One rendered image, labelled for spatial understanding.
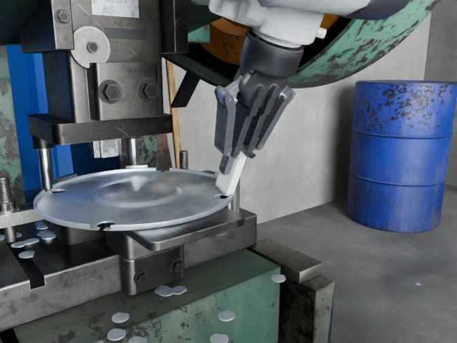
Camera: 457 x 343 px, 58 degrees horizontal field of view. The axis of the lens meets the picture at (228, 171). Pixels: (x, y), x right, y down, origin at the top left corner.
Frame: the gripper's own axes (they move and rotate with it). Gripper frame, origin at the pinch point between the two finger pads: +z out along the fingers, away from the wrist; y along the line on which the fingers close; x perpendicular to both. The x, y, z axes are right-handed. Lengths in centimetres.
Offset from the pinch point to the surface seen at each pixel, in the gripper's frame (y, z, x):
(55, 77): -17.3, -3.5, 24.1
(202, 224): -9.8, 1.0, -7.4
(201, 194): -2.9, 4.8, 1.4
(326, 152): 199, 95, 101
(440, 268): 163, 87, -6
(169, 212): -11.0, 3.2, -2.1
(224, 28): 24.6, -8.0, 38.5
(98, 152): -11.4, 7.8, 19.0
